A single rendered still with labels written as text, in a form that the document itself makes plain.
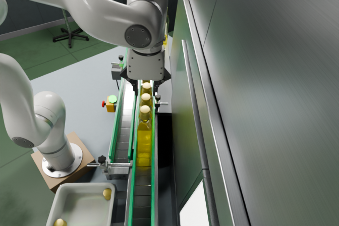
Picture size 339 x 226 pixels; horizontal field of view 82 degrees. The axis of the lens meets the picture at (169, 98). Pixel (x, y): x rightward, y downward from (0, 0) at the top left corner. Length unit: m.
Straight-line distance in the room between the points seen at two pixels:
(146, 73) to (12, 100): 0.43
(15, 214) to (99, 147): 1.06
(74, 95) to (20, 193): 1.01
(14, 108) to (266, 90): 0.72
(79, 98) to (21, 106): 0.81
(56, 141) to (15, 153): 1.44
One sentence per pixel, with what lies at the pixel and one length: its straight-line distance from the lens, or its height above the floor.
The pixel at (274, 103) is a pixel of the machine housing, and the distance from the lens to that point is 0.25.
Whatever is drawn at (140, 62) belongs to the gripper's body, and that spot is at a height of 1.55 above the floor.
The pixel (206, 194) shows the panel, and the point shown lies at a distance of 0.41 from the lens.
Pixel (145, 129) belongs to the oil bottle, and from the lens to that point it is 0.74.
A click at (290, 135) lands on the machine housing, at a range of 0.23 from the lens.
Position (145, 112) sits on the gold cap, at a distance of 0.67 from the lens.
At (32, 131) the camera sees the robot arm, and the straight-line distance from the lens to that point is 0.81.
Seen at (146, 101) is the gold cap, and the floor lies 1.33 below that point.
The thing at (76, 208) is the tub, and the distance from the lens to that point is 0.99.
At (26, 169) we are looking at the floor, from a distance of 2.27.
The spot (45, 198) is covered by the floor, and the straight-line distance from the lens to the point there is 2.09.
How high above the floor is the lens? 1.87
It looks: 48 degrees down
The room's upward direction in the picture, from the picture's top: 9 degrees clockwise
